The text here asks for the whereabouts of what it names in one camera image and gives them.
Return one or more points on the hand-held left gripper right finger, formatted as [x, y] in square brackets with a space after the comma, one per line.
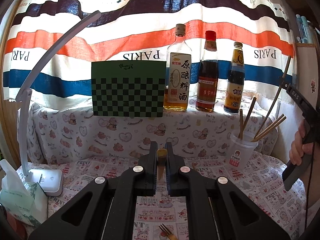
[171, 162]

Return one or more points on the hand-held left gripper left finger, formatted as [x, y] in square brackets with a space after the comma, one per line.
[152, 162]

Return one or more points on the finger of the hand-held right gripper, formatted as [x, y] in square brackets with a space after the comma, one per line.
[284, 83]

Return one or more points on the thick wooden utensil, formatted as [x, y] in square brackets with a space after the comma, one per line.
[161, 157]

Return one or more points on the slender bamboo chopstick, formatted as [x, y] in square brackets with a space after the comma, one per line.
[274, 102]

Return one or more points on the bundle of wooden chopsticks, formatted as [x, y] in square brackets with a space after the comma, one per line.
[250, 115]

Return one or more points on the translucent plastic cup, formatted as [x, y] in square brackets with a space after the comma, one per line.
[240, 157]

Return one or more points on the person's right forearm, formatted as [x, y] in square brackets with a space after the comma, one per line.
[314, 192]

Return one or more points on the person's right hand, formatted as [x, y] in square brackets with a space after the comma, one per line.
[296, 147]

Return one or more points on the cartoon sticker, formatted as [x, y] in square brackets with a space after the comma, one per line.
[313, 85]

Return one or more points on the white cabinet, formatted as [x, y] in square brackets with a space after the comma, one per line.
[303, 62]

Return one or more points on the bear print cloth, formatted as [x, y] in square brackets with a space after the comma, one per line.
[120, 135]

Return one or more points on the dark oyster sauce bottle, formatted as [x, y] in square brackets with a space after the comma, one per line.
[233, 85]

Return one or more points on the light blue pen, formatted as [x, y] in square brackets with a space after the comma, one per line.
[306, 30]
[299, 27]

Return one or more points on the wooden fork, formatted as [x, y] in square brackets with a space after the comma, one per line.
[168, 233]

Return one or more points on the green checkered box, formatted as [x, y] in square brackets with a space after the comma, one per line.
[125, 92]

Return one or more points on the red cap sesame oil bottle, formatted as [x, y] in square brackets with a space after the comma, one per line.
[207, 80]

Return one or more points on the cooking wine bottle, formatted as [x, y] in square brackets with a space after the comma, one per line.
[178, 80]

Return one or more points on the pink patterned tablecloth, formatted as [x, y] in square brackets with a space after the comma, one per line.
[250, 195]

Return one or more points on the white desk lamp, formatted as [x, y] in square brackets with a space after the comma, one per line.
[50, 180]

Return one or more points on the green white tissue pack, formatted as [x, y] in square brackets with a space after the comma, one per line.
[22, 200]

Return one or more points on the striped curtain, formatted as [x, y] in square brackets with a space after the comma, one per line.
[125, 12]

